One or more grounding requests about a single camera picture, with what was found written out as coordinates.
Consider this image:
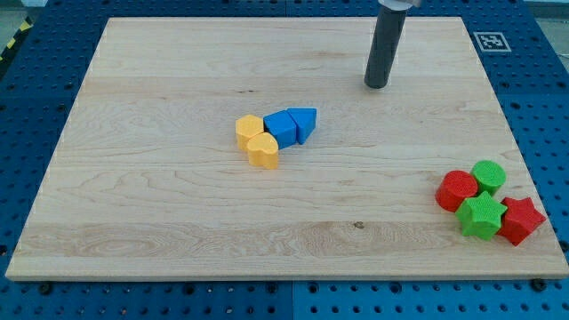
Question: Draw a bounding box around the blue triangle block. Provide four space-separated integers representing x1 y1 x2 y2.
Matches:
287 108 317 144

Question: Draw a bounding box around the green cylinder block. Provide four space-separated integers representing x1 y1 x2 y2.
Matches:
470 160 507 196

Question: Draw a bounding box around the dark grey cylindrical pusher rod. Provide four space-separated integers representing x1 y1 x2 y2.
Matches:
364 6 407 89

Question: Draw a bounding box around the white fiducial marker tag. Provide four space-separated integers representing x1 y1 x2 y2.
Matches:
474 31 511 52

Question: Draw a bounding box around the yellow hexagon block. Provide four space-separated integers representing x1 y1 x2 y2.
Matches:
235 115 264 151

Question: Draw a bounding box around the yellow heart block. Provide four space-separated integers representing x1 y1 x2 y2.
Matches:
246 132 279 169

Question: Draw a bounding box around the blue cube block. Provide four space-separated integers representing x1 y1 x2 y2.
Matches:
263 110 297 149

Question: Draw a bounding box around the green star block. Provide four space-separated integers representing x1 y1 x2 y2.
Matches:
455 191 508 241

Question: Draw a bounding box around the red cylinder block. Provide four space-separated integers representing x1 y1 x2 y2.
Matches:
435 170 478 212

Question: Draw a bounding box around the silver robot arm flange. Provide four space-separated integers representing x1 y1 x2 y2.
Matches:
378 0 422 11

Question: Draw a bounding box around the yellow black hazard tape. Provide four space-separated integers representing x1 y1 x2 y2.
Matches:
1 16 34 62

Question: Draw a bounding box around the light wooden board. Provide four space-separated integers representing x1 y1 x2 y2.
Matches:
6 17 568 282

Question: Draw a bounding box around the red star block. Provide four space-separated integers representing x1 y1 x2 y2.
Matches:
497 197 546 246

